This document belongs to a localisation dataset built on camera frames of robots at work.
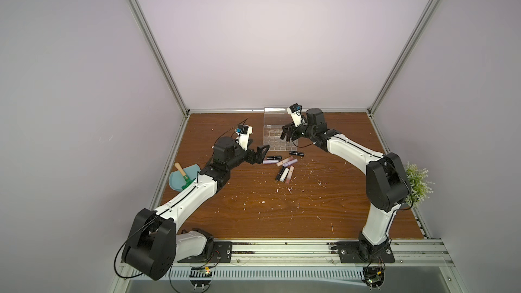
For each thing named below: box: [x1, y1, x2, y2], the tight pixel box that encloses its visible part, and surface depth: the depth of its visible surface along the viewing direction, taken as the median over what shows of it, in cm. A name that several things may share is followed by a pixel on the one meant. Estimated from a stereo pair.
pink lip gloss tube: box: [285, 165, 295, 184], surface depth 94 cm
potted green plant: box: [403, 161, 436, 209], surface depth 74 cm
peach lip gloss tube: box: [276, 155, 294, 167], surface depth 99 cm
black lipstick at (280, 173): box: [275, 165, 287, 182], surface depth 94 cm
